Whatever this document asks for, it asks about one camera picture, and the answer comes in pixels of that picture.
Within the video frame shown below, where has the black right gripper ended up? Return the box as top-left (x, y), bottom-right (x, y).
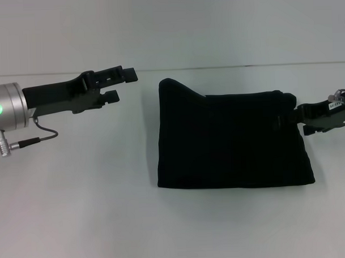
top-left (273, 92), bottom-right (345, 137)

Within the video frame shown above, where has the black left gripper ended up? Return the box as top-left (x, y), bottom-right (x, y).
top-left (22, 64), bottom-right (140, 117)

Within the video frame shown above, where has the black shirt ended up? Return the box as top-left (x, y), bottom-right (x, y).
top-left (153, 72), bottom-right (316, 190)

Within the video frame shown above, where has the translucent cable connector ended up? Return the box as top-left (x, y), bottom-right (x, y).
top-left (328, 88), bottom-right (345, 101)

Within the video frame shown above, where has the black cable with silver plug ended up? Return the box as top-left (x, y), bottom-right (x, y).
top-left (0, 115), bottom-right (60, 158)

